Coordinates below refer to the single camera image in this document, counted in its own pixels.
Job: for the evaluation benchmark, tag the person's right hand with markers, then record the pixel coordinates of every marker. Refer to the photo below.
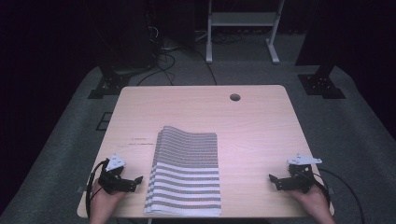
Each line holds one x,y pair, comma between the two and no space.
316,202

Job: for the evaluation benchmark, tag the person's left hand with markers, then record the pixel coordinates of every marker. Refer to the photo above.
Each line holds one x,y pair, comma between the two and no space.
101,200

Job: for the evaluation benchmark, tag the black floor outlet frame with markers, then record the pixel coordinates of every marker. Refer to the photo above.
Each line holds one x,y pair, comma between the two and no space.
104,121

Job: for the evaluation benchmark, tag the white metal stand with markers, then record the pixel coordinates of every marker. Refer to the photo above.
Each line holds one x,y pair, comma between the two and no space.
243,18

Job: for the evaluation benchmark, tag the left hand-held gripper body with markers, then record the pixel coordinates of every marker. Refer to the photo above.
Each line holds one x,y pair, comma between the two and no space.
113,182

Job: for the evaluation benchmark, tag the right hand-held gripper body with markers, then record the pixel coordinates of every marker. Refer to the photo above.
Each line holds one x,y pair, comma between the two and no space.
302,180

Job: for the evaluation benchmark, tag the pile of folded striped cloths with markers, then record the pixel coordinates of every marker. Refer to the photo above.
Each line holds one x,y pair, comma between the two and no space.
148,202

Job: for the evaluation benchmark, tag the grey tape strip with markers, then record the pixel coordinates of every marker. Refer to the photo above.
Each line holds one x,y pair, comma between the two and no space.
81,189
330,190

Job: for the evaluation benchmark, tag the black stand base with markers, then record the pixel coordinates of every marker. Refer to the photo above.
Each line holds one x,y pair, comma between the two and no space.
109,85
322,84

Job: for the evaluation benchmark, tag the dark cabinet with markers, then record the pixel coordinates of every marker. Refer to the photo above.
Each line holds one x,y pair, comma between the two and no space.
130,34

